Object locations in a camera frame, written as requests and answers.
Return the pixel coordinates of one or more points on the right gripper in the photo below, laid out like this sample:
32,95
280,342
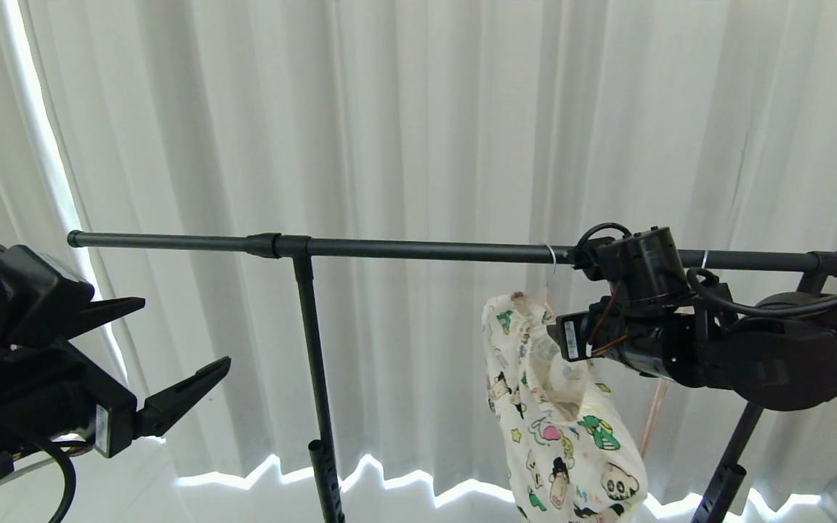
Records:
644,349

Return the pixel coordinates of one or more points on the cream printed garment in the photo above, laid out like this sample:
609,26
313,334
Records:
564,450

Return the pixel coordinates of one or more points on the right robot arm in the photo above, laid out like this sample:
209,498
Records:
789,363

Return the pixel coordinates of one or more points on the white curtain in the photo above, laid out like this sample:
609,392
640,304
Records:
389,109

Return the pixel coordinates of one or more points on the black clothes rack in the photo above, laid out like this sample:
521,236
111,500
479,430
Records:
404,249

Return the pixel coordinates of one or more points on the pink clothes hanger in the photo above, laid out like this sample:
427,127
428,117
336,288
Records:
654,414
553,254

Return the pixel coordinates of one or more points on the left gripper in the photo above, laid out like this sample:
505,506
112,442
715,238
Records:
41,392

